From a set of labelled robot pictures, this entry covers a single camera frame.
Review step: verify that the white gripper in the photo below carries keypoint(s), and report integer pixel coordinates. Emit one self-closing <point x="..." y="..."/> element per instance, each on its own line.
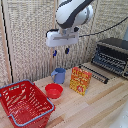
<point x="61" y="38"/>

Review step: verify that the metal oven tray rack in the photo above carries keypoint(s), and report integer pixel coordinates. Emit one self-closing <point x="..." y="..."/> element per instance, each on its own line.
<point x="106" y="60"/>

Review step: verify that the glass oven door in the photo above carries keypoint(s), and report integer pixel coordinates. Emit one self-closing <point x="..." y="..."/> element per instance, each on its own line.
<point x="95" y="74"/>

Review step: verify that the black toaster oven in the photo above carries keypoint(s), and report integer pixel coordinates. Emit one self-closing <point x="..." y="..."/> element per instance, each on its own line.
<point x="115" y="43"/>

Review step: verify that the blue mug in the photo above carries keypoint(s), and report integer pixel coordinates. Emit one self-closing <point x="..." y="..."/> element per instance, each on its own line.
<point x="60" y="76"/>

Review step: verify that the yellow red food box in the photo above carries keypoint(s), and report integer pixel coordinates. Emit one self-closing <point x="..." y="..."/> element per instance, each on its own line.
<point x="80" y="81"/>

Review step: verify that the red bowl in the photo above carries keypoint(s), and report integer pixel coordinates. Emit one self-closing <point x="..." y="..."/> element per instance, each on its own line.
<point x="54" y="91"/>

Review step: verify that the red shopping basket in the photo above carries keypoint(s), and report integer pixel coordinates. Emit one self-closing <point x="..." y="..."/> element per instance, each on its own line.
<point x="23" y="103"/>

